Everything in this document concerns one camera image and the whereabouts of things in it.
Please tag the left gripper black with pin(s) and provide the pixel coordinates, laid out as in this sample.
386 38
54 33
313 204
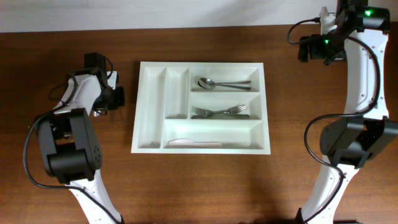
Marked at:
119 99

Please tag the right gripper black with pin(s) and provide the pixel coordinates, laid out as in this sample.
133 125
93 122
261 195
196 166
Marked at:
316 52

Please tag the pink plastic knife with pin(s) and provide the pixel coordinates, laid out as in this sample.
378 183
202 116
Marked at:
190 143

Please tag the steel tablespoon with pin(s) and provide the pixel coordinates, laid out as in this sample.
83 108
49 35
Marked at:
211 84
241 82

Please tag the steel fork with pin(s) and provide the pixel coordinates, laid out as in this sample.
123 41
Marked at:
232 110
203 113

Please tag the small steel teaspoon sideways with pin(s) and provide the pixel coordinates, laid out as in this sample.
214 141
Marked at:
115 116

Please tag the small steel teaspoon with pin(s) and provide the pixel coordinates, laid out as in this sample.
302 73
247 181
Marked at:
96 113

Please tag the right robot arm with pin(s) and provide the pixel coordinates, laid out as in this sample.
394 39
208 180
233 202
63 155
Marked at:
356 33

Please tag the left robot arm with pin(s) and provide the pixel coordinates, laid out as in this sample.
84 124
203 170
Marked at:
69 147

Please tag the white plastic cutlery tray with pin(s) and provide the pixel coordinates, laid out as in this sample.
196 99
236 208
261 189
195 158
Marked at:
168 92

